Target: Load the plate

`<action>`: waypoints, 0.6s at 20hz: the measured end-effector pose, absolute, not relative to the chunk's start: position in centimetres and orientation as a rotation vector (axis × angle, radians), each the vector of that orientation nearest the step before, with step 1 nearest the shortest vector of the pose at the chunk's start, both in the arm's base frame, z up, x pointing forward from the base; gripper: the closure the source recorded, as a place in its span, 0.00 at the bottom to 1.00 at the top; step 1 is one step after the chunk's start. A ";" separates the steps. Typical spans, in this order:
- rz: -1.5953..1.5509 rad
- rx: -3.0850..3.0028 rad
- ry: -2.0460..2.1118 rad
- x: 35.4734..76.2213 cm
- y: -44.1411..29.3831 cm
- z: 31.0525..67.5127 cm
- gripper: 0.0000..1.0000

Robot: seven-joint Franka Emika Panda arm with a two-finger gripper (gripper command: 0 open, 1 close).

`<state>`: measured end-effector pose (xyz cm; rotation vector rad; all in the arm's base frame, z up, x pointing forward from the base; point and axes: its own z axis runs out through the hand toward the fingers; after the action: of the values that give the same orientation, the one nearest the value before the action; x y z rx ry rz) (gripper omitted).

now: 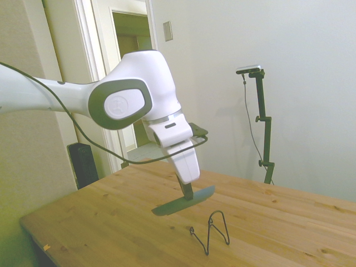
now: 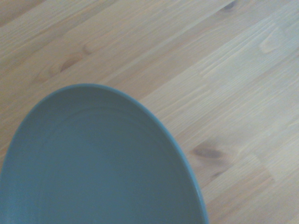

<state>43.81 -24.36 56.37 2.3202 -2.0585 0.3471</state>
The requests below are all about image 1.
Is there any black wire plate stand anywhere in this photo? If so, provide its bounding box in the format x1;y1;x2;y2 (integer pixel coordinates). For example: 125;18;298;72
189;210;231;256

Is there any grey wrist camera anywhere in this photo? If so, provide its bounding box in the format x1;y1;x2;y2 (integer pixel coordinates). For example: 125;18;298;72
189;122;209;139

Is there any black upright appliance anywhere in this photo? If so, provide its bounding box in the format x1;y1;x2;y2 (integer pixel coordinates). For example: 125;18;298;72
67;142;100;191

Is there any white door frame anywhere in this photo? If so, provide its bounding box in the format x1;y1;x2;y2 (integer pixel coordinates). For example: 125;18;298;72
73;0;165;174

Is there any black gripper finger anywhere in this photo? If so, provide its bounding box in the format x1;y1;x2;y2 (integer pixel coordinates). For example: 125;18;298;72
176;172;186;197
181;182;194;201

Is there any silver exterior camera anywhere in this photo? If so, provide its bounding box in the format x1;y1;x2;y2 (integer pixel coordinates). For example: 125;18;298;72
235;65;263;76

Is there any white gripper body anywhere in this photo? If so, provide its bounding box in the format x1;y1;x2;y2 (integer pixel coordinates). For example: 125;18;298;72
162;138;201;185

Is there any black jointed camera stand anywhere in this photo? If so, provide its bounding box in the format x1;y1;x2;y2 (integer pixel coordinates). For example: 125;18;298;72
247;69;276;185

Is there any beige room divider panel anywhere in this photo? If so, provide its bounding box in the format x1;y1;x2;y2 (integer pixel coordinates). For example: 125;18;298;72
0;0;79;267

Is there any grey wall switch plate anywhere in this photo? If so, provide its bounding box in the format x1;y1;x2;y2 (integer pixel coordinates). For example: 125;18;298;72
162;21;174;43

